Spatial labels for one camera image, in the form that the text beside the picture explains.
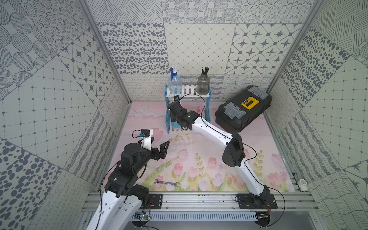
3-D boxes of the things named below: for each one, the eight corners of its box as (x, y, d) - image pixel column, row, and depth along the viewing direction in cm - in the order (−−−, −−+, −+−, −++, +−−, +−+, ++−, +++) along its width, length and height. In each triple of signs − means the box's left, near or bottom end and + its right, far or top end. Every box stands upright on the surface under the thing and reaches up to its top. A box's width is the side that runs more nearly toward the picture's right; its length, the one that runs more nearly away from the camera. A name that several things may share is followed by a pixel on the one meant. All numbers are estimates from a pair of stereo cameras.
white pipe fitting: (298, 190, 81) (302, 189, 79) (297, 179, 85) (300, 178, 83) (304, 192, 81) (308, 191, 78) (303, 181, 85) (306, 180, 82)
